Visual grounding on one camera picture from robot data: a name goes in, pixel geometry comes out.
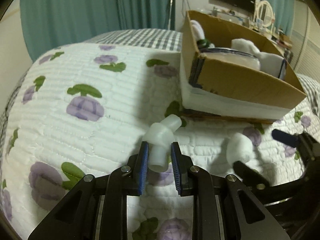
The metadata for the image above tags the white cotton ball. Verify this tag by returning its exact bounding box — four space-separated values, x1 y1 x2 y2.
226 133 254 166

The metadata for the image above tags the white plastic tube connector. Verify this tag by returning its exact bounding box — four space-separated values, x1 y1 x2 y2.
143 114 182 173

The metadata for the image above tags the dark tissue pack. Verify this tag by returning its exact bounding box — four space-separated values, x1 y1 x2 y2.
200 48 260 70

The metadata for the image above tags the open cardboard box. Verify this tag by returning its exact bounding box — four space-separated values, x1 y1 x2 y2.
180 10 306 123

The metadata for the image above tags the white floral quilt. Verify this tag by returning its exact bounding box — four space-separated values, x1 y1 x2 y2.
1 43 319 239

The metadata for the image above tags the white wardrobe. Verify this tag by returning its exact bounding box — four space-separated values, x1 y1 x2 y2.
291 0 319 81

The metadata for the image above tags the white dressing table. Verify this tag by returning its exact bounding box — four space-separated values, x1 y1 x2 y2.
249 24 293 55

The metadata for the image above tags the white oval vanity mirror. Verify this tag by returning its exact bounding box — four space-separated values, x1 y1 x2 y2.
254 0 275 28

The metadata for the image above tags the teal right curtain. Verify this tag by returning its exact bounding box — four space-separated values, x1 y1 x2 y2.
266 0 294 36

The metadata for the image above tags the teal curtain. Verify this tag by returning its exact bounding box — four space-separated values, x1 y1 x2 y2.
20 0 175 61
266 0 294 36

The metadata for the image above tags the teal left curtain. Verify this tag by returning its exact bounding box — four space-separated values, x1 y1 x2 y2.
20 0 175 61

